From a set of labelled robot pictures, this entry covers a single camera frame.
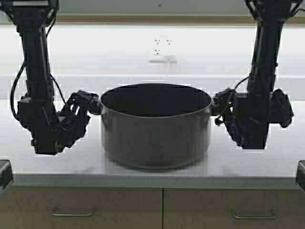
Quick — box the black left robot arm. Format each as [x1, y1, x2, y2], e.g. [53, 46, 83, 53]
[0, 0, 101, 156]

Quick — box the dark grey cooking pot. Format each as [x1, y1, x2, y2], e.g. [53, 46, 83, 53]
[89, 83, 213, 170]

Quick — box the right drawer metal handle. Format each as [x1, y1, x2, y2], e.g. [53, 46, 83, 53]
[231, 210, 277, 220]

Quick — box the drawer metal handle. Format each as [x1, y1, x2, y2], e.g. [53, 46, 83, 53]
[231, 210, 277, 220]
[52, 208, 96, 218]

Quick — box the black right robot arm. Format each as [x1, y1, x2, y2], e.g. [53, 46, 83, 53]
[211, 0, 302, 150]

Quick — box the white wall outlet plate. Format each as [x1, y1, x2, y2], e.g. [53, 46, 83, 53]
[148, 36, 178, 63]

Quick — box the left lower wooden drawer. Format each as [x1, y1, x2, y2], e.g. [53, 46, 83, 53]
[0, 187, 162, 229]

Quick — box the wooden drawer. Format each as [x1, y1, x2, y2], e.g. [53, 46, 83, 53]
[163, 189, 305, 229]
[0, 187, 162, 229]

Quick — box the right lower wooden drawer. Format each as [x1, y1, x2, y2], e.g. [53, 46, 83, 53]
[163, 189, 305, 229]

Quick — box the left drawer metal handle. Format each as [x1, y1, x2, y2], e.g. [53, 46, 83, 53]
[52, 208, 96, 218]

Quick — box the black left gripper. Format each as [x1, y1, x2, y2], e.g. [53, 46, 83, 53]
[53, 90, 98, 149]

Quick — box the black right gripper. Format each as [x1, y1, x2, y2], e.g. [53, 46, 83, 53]
[211, 88, 250, 149]

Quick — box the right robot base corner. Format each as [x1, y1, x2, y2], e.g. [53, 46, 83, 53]
[295, 160, 305, 192]

